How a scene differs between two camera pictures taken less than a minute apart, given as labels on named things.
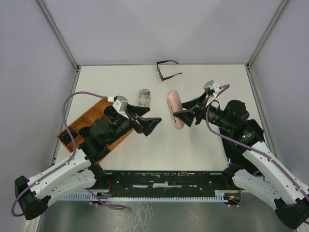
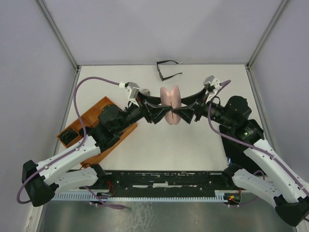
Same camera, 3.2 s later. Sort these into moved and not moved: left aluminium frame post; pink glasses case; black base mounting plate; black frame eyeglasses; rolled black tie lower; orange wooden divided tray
Moved: pink glasses case
Not moved: black frame eyeglasses; left aluminium frame post; orange wooden divided tray; rolled black tie lower; black base mounting plate
